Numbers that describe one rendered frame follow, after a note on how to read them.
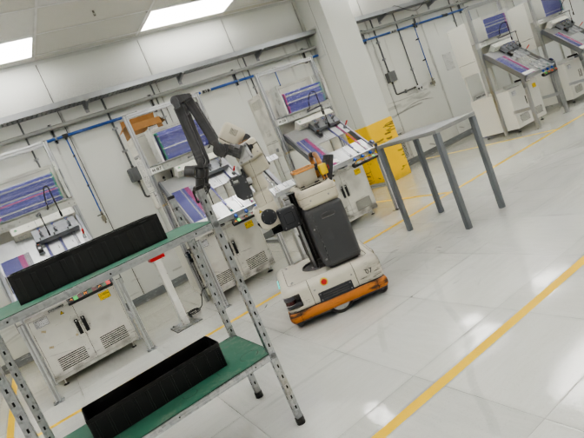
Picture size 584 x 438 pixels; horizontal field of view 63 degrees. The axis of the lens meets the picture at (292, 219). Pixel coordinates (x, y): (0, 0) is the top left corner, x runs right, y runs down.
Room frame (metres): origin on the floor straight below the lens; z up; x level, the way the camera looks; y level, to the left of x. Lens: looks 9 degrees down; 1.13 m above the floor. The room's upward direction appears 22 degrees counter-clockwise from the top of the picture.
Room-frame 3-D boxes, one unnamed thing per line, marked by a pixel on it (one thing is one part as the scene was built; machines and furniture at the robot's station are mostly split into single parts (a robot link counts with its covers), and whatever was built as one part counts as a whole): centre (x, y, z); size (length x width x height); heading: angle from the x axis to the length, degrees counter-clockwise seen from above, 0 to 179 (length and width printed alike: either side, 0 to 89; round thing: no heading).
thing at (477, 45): (7.16, -3.64, 0.95); 1.36 x 0.82 x 1.90; 28
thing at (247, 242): (4.81, 0.78, 0.31); 0.70 x 0.65 x 0.62; 118
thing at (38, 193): (4.16, 2.07, 0.95); 1.35 x 0.82 x 1.90; 28
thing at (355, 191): (5.34, -0.60, 0.65); 1.01 x 0.73 x 1.29; 28
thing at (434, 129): (3.92, -1.26, 0.40); 0.70 x 0.45 x 0.80; 26
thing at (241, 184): (3.20, 0.22, 0.99); 0.28 x 0.16 x 0.22; 3
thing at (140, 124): (4.95, 0.91, 1.82); 0.68 x 0.30 x 0.20; 118
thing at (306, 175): (3.22, -0.19, 0.87); 0.23 x 0.15 x 0.11; 3
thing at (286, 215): (3.15, 0.09, 0.68); 0.28 x 0.27 x 0.25; 3
